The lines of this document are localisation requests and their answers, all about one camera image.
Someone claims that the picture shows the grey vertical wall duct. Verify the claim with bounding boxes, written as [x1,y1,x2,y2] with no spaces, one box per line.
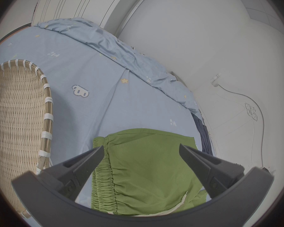
[101,0,154,37]

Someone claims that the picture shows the dark blue garment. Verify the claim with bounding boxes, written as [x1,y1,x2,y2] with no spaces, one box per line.
[190,112,215,157]

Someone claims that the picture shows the round woven basket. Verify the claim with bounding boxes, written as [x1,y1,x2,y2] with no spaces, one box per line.
[0,59,54,219]

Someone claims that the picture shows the pale blue quilt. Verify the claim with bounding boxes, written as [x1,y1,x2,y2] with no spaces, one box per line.
[37,17,200,114]

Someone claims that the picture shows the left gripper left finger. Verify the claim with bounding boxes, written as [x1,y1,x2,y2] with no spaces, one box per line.
[41,145,104,202]

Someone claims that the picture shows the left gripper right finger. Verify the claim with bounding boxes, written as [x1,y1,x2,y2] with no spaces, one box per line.
[179,143,246,201]

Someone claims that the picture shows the green shorts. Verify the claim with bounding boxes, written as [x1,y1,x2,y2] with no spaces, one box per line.
[90,128,212,216]

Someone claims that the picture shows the bed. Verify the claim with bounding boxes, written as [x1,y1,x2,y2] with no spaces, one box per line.
[0,17,274,216]

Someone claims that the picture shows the white wardrobe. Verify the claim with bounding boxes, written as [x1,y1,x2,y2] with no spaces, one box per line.
[31,0,123,30]

